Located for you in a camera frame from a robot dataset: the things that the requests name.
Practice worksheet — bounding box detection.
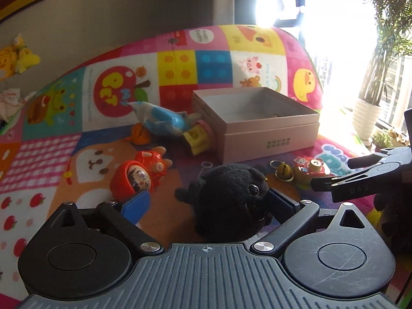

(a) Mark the orange pumpkin toy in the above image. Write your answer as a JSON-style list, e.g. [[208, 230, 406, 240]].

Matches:
[[130, 123, 152, 145]]

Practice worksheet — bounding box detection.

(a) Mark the gold bell keychain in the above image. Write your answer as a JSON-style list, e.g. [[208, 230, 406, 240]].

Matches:
[[270, 160, 294, 181]]

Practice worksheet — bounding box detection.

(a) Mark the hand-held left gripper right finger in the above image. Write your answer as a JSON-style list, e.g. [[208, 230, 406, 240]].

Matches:
[[253, 188, 367, 259]]

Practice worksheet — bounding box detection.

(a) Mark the colourful cartoon play mat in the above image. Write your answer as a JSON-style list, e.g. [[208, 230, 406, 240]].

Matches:
[[0, 24, 412, 309]]

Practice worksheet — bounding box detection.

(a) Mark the small potted plant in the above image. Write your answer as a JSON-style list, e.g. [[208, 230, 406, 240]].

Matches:
[[372, 129, 412, 152]]

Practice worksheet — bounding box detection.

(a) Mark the white plant pot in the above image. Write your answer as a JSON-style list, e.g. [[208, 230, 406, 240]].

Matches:
[[352, 98, 383, 142]]

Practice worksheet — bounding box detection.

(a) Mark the green palm plant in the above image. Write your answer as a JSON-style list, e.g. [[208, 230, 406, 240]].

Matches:
[[359, 0, 412, 104]]

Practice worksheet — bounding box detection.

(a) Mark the white crumpled cloth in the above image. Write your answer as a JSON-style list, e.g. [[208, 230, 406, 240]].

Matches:
[[0, 88, 37, 123]]

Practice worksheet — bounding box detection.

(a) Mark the black plush toy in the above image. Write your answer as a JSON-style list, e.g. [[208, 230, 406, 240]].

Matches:
[[175, 162, 274, 243]]

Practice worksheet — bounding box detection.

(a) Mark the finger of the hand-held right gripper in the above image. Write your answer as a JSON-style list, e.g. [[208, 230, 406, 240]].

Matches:
[[311, 161, 412, 192], [349, 146, 412, 170]]

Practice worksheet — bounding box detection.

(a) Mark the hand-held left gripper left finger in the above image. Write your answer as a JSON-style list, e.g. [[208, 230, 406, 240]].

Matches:
[[51, 190, 165, 255]]

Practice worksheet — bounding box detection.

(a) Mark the red horned toy figure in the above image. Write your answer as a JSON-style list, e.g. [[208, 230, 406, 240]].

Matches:
[[134, 146, 173, 176]]

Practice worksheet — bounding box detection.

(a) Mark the pink yellow toy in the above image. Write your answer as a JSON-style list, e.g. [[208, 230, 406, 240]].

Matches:
[[183, 120, 214, 155]]

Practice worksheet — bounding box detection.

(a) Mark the yellow plush toy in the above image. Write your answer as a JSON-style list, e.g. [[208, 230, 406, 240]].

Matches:
[[13, 34, 41, 73]]

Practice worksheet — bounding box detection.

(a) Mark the red daruma doll toy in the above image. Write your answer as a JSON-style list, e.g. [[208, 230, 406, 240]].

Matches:
[[109, 161, 152, 202]]

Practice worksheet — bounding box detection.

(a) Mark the pink cardboard box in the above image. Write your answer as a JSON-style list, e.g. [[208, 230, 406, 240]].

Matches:
[[192, 87, 321, 164]]

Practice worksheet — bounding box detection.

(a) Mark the blue white packet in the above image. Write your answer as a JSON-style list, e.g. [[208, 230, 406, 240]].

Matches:
[[127, 101, 194, 139]]

